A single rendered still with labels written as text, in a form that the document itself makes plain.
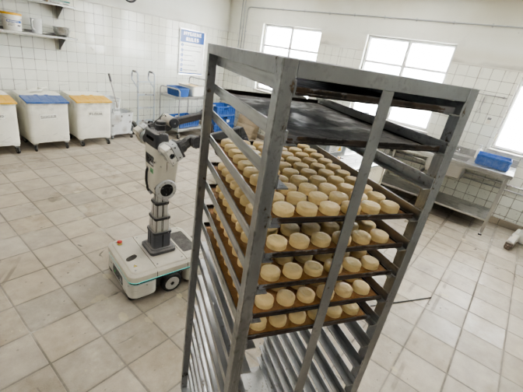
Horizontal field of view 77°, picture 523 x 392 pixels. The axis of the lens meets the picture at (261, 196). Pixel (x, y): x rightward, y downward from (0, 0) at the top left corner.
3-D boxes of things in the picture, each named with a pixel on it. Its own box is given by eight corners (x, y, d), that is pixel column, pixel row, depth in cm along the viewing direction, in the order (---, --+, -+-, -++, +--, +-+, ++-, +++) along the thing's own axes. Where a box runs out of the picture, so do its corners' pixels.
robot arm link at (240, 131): (240, 123, 243) (247, 124, 235) (242, 141, 248) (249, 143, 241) (184, 135, 219) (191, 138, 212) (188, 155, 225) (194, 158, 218)
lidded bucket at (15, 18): (20, 30, 455) (18, 13, 447) (26, 32, 442) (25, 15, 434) (-2, 27, 437) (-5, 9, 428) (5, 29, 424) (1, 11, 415)
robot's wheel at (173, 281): (184, 273, 258) (180, 268, 262) (165, 275, 246) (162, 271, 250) (179, 290, 262) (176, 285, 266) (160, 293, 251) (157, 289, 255)
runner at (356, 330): (281, 237, 155) (282, 232, 154) (286, 236, 156) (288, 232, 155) (361, 348, 101) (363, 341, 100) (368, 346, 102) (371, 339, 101)
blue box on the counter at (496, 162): (473, 162, 447) (478, 153, 441) (475, 159, 470) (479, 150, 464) (507, 172, 427) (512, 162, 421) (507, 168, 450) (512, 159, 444)
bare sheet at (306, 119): (217, 92, 113) (217, 88, 112) (317, 103, 128) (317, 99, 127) (286, 143, 63) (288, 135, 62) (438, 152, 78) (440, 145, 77)
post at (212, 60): (180, 386, 176) (208, 43, 108) (185, 384, 177) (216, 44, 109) (180, 391, 174) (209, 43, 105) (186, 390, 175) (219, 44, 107)
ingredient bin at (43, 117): (33, 153, 466) (26, 98, 436) (18, 141, 501) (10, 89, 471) (73, 148, 506) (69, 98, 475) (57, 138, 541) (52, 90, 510)
